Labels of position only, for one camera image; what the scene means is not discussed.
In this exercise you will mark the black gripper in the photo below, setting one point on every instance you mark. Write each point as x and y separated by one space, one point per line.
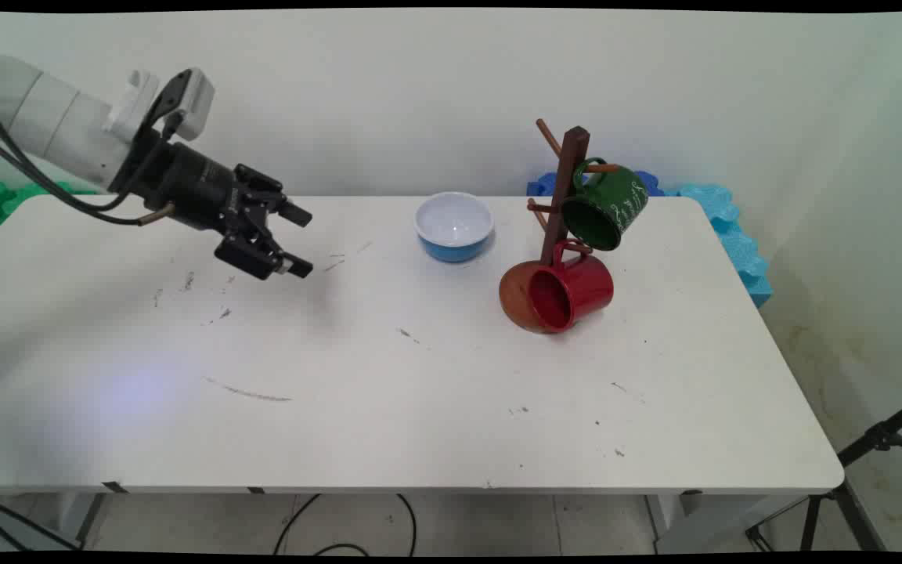
193 188

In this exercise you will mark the grey metal table leg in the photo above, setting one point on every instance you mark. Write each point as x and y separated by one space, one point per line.
91 517

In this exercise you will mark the wooden mug tree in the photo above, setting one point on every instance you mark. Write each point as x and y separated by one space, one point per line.
573 157

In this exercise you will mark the black tripod stand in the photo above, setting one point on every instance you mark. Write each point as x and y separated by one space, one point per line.
878 439

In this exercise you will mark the light blue foam mat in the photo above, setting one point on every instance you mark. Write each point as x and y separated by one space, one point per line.
737 235

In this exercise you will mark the white table leg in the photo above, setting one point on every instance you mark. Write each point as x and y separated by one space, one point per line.
701 525

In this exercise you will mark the red mug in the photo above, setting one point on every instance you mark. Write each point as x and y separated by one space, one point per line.
588 286

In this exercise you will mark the blue and white bowl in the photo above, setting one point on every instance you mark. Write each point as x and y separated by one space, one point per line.
453 223

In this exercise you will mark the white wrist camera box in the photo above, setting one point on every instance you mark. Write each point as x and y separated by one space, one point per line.
194 102

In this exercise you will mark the green mug with white script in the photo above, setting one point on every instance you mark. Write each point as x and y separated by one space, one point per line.
617 207

